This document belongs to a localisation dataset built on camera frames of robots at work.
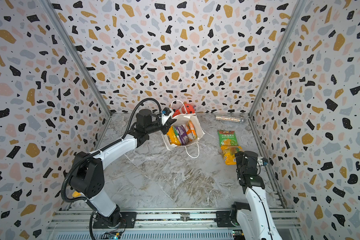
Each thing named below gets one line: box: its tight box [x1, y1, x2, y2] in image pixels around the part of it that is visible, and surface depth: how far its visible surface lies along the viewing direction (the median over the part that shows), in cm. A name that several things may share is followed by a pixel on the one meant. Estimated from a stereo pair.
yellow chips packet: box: [220, 144, 243, 165], surface depth 92 cm
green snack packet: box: [217, 130, 238, 147], surface depth 106 cm
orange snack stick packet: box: [185, 120, 198, 141], surface depth 97 cm
